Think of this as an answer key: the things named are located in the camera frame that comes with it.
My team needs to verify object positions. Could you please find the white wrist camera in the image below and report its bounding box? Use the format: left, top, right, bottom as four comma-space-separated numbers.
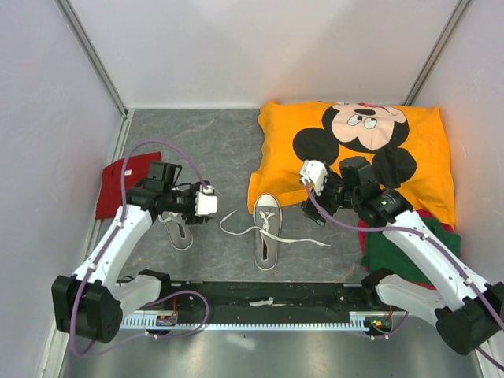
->
195, 183, 218, 217
299, 160, 328, 195

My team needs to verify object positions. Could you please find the grey sneaker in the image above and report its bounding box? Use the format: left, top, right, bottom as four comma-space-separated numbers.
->
253, 193, 283, 271
162, 221, 194, 251

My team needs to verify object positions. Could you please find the aluminium frame post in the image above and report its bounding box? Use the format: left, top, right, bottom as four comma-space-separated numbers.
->
403, 0, 473, 106
54, 0, 129, 118

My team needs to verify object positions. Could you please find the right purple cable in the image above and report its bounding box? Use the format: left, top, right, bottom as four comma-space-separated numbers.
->
302, 177, 504, 367

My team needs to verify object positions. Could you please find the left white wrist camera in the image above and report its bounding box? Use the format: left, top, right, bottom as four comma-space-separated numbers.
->
195, 183, 218, 217

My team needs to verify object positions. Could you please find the red cloth under green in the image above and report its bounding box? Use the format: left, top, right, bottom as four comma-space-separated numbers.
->
358, 209, 454, 254

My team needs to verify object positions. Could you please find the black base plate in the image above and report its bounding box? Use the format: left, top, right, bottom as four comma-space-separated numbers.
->
121, 281, 402, 331

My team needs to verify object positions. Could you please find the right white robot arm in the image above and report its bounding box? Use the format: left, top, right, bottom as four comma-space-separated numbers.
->
299, 157, 503, 355

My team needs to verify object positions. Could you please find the right aluminium frame post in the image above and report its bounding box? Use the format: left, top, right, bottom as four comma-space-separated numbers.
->
403, 0, 473, 106

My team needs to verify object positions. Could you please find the left aluminium frame post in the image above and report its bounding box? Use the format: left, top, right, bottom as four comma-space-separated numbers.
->
54, 0, 129, 118

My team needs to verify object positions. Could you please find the slotted cable duct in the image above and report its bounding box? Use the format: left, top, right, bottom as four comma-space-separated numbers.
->
120, 311, 392, 332

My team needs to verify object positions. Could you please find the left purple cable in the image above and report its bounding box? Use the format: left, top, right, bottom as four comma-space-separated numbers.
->
69, 139, 213, 358

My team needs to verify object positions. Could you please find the white tape scrap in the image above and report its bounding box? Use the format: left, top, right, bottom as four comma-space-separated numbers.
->
249, 297, 274, 308

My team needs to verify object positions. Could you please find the purple cable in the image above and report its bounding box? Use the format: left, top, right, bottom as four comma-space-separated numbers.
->
69, 139, 213, 358
302, 177, 504, 367

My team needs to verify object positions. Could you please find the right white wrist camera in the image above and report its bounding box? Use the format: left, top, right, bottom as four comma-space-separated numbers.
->
299, 160, 328, 195

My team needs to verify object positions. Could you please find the red folded t-shirt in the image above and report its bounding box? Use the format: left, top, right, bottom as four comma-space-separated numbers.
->
95, 151, 162, 220

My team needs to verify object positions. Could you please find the orange mickey mouse pillow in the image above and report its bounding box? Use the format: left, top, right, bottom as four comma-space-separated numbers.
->
246, 99, 457, 228

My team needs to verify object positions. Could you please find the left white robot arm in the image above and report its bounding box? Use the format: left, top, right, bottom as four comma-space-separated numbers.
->
51, 161, 218, 343

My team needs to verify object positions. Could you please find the green folded cloth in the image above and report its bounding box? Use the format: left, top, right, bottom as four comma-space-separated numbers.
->
361, 218, 461, 290

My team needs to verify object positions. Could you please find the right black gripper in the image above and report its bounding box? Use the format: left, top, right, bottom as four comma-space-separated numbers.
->
300, 169, 360, 227

